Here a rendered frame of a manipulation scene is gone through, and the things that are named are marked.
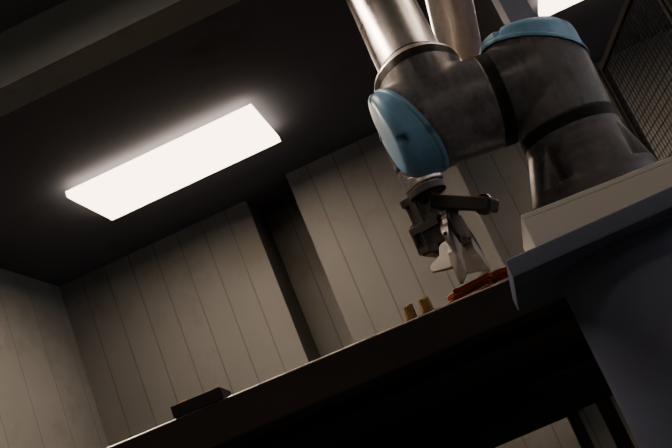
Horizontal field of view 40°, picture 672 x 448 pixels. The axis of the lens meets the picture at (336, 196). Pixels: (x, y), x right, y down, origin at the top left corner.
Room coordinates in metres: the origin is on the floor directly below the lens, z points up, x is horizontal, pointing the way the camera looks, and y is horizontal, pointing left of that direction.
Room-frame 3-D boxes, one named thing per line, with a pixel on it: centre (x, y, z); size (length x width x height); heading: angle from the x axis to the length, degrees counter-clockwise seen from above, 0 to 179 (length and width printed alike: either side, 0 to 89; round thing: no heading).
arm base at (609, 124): (1.06, -0.28, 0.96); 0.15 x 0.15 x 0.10
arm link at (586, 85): (1.06, -0.28, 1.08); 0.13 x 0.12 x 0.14; 91
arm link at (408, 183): (1.62, -0.15, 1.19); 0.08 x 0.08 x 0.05
